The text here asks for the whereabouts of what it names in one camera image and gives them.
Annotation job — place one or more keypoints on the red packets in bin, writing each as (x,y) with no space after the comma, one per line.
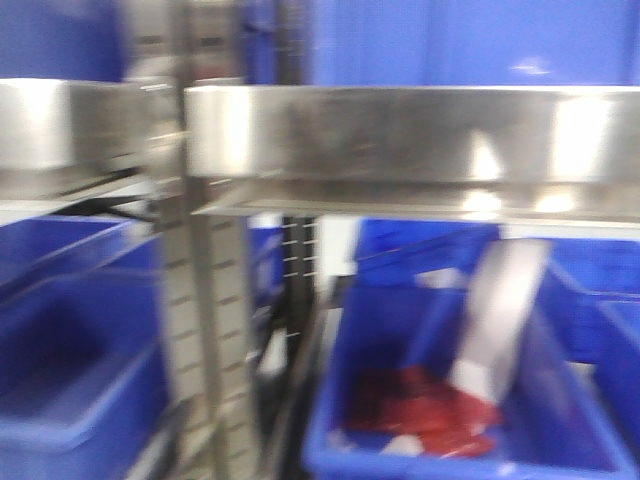
(412,402)

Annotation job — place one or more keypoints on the blue bin upper right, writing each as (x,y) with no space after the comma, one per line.
(471,43)

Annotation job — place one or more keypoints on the right stainless steel shelf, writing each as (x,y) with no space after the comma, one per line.
(545,154)

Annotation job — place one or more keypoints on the blue bin lower left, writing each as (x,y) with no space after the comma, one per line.
(83,379)

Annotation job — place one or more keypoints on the blue bin upper left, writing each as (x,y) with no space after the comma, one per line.
(68,40)

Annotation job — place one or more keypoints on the stainless steel shelf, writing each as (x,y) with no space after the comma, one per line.
(545,154)
(65,142)

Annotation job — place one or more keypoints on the blue bin with red items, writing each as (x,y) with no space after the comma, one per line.
(552,428)

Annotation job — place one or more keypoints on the left stainless steel shelf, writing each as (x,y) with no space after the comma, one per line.
(65,142)

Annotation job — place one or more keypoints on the blue bin behind centre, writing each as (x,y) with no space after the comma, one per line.
(400,252)

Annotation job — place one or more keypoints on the blue bin far right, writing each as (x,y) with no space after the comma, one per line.
(591,296)

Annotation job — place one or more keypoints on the perforated metal shelf upright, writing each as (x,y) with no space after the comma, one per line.
(208,330)

